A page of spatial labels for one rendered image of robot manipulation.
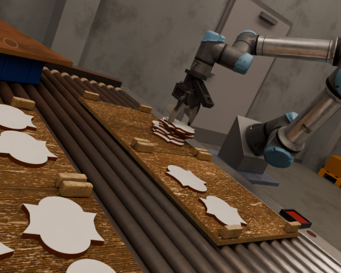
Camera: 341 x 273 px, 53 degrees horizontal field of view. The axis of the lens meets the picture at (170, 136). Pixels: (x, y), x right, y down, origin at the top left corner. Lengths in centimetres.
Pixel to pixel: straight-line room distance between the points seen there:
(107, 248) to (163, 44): 388
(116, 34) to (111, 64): 34
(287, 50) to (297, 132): 30
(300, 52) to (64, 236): 102
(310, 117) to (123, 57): 312
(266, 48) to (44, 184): 93
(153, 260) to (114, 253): 9
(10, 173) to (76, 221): 17
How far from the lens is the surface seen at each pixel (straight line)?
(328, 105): 125
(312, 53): 131
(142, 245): 67
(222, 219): 84
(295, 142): 136
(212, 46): 125
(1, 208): 61
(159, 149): 112
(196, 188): 93
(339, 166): 743
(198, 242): 76
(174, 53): 447
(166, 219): 77
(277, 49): 132
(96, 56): 402
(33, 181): 69
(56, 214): 60
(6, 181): 68
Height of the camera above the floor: 128
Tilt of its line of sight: 15 degrees down
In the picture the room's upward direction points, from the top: 24 degrees clockwise
